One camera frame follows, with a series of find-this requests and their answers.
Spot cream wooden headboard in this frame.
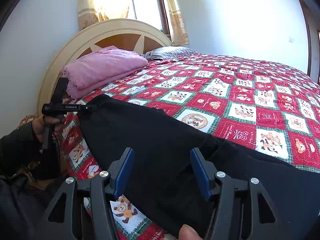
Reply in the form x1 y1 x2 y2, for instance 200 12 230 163
37 19 172 115

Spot pink folded blanket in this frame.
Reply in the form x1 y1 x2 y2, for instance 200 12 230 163
61 46 148 99

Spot red patchwork bed cover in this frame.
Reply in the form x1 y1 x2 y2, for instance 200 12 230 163
60 52 320 240

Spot striped pillow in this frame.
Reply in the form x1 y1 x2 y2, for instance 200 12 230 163
141 46 196 61

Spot left hand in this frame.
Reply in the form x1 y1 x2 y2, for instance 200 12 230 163
31 115 66 142

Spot black pants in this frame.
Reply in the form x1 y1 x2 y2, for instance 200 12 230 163
78 94 319 239

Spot left forearm black sleeve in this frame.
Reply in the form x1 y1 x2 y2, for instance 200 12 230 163
1 121 61 180

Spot yellow curtain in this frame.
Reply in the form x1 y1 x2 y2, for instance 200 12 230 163
77 0 133 30
164 0 189 46

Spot yellow curtain right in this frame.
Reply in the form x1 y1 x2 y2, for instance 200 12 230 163
164 0 189 46

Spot right hand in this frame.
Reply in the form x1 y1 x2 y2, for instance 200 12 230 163
178 224 202 240

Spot yellow curtain left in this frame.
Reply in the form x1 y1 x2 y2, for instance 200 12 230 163
77 0 133 30

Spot window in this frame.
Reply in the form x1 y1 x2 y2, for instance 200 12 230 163
127 0 170 37

